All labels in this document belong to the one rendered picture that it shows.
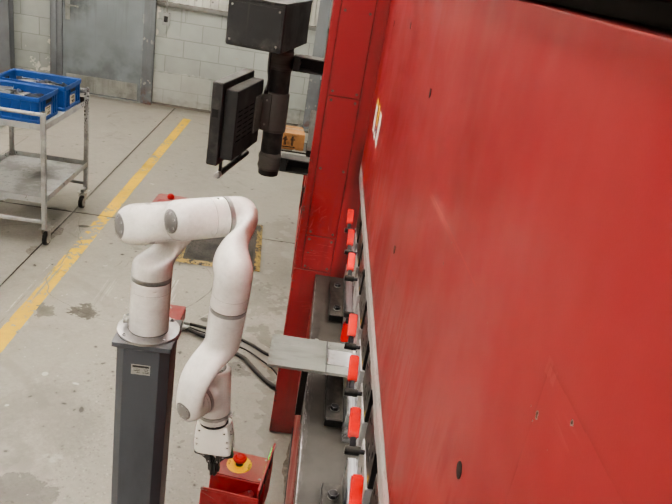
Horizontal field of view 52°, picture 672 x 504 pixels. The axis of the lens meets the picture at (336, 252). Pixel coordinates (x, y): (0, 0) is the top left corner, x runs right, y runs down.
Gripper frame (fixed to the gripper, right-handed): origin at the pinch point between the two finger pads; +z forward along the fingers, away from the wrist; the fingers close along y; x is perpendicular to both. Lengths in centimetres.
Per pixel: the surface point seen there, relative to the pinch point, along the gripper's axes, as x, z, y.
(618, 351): 107, -108, -57
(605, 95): 94, -121, -56
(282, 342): -43.9, -15.0, -9.0
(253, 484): -4.5, 8.2, -10.1
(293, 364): -32.8, -14.5, -14.8
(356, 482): 47, -43, -40
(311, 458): -7.8, -1.0, -25.5
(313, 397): -36.0, -1.4, -21.3
